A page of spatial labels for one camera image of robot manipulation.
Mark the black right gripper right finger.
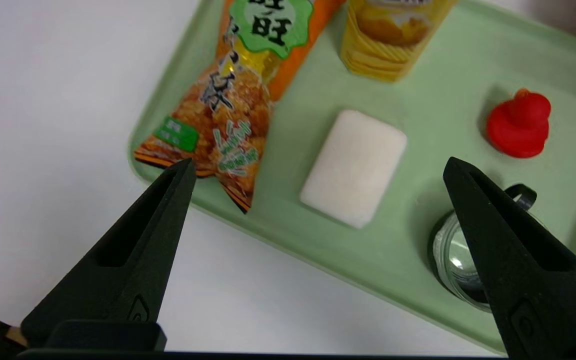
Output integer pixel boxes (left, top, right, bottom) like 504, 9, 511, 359
442, 156, 576, 360

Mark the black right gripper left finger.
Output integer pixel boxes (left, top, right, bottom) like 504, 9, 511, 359
20, 157, 197, 352

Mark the orange snack bag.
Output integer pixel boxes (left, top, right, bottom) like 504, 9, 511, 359
134, 0, 346, 214

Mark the white soap bar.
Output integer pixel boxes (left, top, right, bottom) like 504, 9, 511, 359
299, 109, 408, 230

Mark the yellow potato chip box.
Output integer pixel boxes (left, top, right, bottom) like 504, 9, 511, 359
340, 0, 461, 82

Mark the clear glass jar black insert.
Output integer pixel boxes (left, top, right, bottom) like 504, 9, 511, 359
429, 183, 544, 313

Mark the red rubber duck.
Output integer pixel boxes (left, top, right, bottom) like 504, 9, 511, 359
486, 88, 552, 159

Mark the light green plastic tray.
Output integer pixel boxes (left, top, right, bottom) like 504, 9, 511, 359
128, 0, 576, 353

